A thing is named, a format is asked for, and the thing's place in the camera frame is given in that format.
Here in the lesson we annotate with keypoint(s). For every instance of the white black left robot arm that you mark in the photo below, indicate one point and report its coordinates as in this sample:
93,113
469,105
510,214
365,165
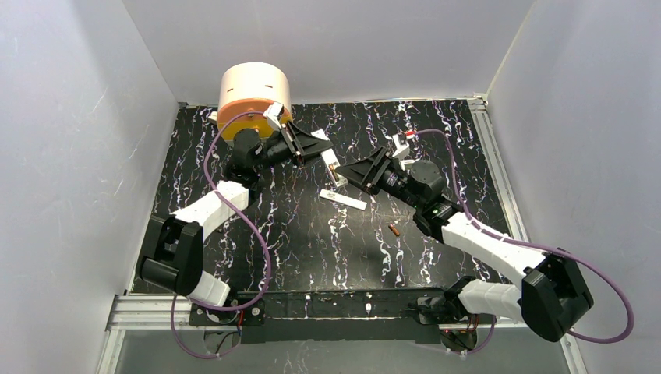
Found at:
171,256

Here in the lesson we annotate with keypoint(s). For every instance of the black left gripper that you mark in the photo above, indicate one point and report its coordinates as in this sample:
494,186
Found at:
292,147

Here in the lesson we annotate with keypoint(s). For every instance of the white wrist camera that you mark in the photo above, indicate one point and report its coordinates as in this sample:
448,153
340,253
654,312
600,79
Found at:
401,144
273,115

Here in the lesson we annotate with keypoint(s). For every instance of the long white rectangular block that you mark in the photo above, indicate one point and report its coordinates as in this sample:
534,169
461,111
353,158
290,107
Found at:
331,162

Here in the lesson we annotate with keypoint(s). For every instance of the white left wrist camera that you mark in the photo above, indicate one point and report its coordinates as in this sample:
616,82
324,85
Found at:
273,115

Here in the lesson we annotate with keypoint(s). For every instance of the cylindrical drawer box orange front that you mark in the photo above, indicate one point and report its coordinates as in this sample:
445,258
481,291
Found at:
247,90

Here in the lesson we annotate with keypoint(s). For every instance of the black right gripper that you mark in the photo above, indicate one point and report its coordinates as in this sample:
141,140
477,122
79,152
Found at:
375,174

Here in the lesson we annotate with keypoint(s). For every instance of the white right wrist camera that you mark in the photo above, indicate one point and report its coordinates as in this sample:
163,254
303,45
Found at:
401,144

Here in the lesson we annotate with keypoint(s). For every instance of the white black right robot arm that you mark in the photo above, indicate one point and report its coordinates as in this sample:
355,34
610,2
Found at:
545,291

